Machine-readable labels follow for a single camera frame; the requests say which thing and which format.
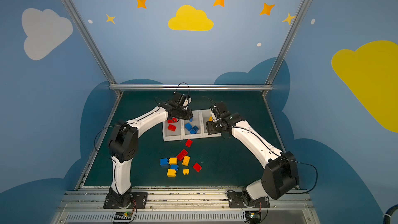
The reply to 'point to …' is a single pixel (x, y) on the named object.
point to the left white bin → (169, 135)
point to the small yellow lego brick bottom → (186, 171)
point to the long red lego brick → (181, 155)
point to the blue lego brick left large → (164, 162)
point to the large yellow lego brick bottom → (171, 172)
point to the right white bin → (204, 115)
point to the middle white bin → (197, 121)
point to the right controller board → (253, 217)
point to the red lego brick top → (188, 143)
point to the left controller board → (123, 215)
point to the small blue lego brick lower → (174, 167)
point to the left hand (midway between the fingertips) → (191, 113)
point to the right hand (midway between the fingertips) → (213, 125)
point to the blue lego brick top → (188, 126)
